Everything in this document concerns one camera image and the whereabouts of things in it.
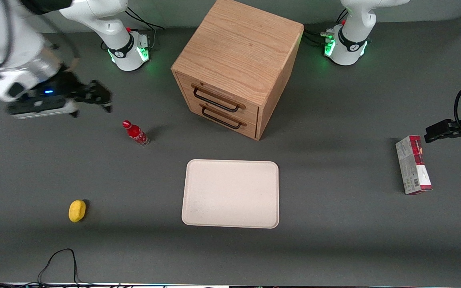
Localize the grey and red carton box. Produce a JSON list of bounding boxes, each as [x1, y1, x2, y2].
[[395, 135, 433, 196]]

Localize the wooden drawer with handle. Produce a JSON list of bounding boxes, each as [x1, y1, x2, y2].
[[183, 94, 259, 140], [176, 72, 260, 125]]

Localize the black metal drawer handle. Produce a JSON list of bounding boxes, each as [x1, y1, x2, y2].
[[192, 84, 247, 113], [199, 103, 248, 130]]

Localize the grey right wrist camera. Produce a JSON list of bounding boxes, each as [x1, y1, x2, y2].
[[8, 100, 80, 120]]

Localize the red soda bottle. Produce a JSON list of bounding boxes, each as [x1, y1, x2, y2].
[[122, 120, 150, 147]]

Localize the wooden drawer cabinet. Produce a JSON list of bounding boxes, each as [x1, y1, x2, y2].
[[171, 0, 305, 141]]

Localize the beige rectangular tray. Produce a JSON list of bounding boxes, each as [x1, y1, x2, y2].
[[181, 159, 280, 230]]

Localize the black right arm base cables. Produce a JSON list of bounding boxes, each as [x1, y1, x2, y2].
[[124, 7, 166, 52]]

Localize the black arm base cables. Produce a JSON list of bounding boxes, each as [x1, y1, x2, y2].
[[302, 7, 349, 47], [124, 7, 166, 52]]

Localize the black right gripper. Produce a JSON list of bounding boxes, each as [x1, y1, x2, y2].
[[10, 72, 113, 118]]

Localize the yellow lemon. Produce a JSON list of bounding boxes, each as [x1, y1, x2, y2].
[[68, 199, 87, 223]]

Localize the black cable at table edge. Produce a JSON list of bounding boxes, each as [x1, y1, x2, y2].
[[0, 248, 99, 288]]

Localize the black left arm base cables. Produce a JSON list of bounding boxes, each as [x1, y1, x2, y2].
[[302, 7, 349, 47]]

